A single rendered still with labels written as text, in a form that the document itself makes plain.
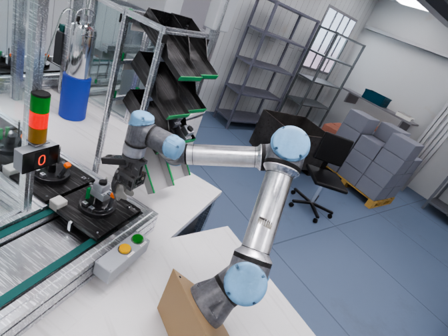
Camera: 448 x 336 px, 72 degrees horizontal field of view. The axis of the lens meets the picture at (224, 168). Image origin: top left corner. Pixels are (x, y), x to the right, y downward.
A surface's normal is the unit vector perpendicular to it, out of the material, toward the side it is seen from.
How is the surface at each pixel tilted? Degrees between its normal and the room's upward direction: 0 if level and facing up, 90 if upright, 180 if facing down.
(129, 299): 0
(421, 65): 90
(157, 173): 45
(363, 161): 90
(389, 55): 90
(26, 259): 0
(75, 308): 0
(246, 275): 59
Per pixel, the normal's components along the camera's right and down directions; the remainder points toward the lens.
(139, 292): 0.35, -0.82
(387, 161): -0.76, 0.04
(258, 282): -0.08, -0.11
